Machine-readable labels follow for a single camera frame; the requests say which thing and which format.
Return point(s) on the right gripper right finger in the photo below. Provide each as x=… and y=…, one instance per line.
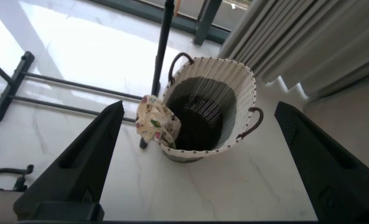
x=336, y=180

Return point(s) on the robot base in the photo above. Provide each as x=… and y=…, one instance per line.
x=0, y=205

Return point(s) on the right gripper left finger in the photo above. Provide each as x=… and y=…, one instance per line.
x=78, y=174

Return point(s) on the window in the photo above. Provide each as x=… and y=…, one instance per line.
x=206, y=21

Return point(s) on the cream printed garment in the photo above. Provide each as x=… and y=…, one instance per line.
x=153, y=124

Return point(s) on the black clothes rack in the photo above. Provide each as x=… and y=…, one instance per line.
x=164, y=46

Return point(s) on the pink clothes hanger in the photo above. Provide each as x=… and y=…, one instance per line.
x=177, y=7

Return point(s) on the white laundry basket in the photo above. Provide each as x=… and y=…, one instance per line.
x=234, y=93

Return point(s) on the beige curtain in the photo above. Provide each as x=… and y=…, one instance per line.
x=296, y=40

